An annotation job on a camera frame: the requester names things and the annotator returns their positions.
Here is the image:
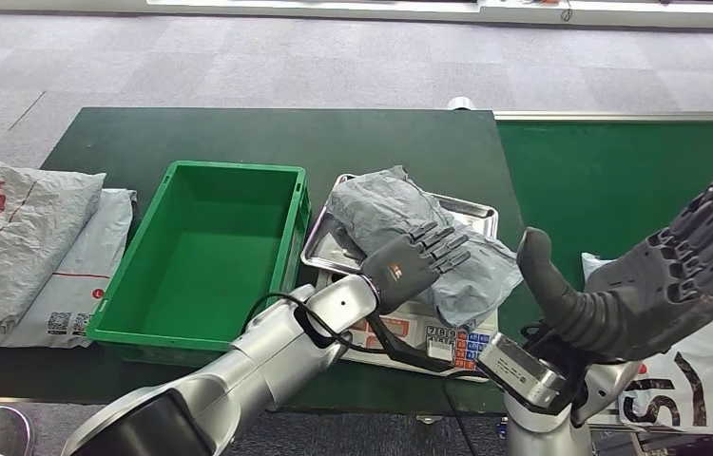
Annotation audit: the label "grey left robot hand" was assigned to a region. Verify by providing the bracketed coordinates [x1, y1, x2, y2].
[361, 221, 472, 316]

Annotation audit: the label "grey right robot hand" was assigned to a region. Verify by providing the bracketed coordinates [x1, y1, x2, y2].
[516, 148, 713, 365]

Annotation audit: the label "plain dark grey parcel bag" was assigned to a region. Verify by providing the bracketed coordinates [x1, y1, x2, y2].
[326, 165, 525, 332]

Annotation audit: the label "white parcel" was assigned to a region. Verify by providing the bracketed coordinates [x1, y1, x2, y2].
[582, 253, 713, 435]
[0, 187, 139, 350]
[0, 159, 107, 350]

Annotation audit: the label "green conveyor belt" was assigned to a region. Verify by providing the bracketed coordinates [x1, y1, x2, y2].
[495, 119, 713, 329]

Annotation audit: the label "flat white parcel, QR codes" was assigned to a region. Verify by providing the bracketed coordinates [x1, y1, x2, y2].
[0, 187, 139, 350]

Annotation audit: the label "crumpled white parcel, red line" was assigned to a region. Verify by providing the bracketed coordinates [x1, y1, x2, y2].
[0, 159, 107, 350]

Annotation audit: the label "white electronic scale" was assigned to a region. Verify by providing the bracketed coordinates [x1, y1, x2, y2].
[315, 270, 499, 382]

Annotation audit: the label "green plastic crate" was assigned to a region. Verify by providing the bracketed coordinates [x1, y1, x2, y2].
[87, 160, 312, 368]

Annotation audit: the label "white low ledge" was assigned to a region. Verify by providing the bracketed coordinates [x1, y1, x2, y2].
[145, 0, 713, 29]

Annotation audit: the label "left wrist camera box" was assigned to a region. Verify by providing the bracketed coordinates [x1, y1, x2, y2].
[369, 314, 458, 372]

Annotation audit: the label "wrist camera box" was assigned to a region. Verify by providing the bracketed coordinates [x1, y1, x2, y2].
[477, 332, 575, 417]
[369, 314, 458, 372]

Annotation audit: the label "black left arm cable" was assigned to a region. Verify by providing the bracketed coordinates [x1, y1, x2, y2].
[243, 292, 371, 355]

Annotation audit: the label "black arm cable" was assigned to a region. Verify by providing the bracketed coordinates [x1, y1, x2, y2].
[441, 374, 480, 456]
[243, 292, 371, 355]

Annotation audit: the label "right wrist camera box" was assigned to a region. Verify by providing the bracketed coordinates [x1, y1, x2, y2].
[477, 332, 575, 417]

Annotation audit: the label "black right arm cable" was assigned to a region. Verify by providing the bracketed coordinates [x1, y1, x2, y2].
[441, 374, 480, 456]

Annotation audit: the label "aluminium conveyor frame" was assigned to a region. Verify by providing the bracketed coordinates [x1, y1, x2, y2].
[493, 111, 713, 456]

